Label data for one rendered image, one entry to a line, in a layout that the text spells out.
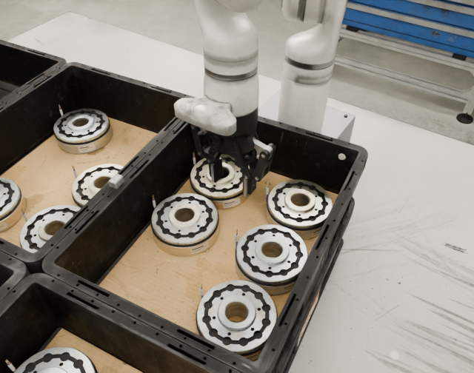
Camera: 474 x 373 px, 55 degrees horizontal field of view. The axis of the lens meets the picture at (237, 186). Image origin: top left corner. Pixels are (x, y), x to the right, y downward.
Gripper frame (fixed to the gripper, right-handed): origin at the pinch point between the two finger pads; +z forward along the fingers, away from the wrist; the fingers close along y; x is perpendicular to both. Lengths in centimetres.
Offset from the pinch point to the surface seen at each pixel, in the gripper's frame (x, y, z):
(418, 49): -178, 11, 51
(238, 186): -1.2, -0.3, 2.2
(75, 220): 22.3, 9.6, -4.4
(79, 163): 7.4, 28.6, 4.6
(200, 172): 0.0, 6.5, 1.7
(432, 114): -177, -4, 81
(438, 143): -54, -22, 17
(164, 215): 10.7, 5.1, 2.1
